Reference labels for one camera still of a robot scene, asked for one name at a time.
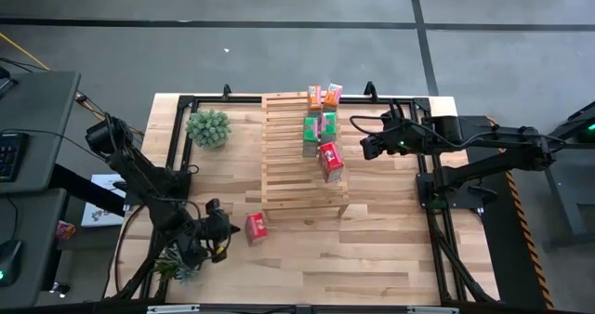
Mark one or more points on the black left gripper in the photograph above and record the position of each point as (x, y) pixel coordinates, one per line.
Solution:
(215, 232)

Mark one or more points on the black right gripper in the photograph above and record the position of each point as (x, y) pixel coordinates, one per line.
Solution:
(400, 135)

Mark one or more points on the red cereal box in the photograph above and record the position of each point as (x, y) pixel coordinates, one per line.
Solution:
(331, 161)
(256, 228)

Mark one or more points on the green cereal box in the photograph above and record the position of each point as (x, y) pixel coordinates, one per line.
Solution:
(310, 133)
(328, 126)

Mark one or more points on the orange cereal box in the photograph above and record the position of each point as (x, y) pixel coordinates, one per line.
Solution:
(333, 98)
(314, 99)

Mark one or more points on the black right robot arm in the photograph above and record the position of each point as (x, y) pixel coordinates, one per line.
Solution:
(488, 139)

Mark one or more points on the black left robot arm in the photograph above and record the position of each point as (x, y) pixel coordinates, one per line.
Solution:
(139, 174)

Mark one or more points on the wooden slatted shelf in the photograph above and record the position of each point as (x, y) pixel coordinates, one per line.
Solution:
(288, 179)

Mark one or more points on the spiky succulent plant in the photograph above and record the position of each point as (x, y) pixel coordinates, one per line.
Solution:
(174, 270)

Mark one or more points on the round green plant in pot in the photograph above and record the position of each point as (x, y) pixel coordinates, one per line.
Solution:
(208, 128)

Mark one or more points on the white printed box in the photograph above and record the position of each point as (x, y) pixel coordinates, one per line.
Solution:
(100, 216)

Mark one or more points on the small pink object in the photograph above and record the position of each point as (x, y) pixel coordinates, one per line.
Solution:
(65, 230)

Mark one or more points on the black mat with striped edge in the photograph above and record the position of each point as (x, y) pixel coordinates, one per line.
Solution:
(506, 258)

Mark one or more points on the black stand with green lights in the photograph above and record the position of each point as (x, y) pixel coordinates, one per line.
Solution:
(560, 193)

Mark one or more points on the grey desk with mouse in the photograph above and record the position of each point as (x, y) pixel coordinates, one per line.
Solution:
(32, 239)

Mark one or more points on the grey desk with keyboard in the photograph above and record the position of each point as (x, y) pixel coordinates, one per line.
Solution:
(42, 114)

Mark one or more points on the black computer mouse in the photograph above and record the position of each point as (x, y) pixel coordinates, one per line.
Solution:
(9, 263)

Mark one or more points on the black keyboard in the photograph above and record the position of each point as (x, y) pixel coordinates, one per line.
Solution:
(11, 158)

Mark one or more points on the black aluminium table frame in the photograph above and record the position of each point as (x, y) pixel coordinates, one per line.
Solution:
(420, 193)

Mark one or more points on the silver metal bracket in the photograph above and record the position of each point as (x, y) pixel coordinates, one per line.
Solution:
(432, 310)
(173, 309)

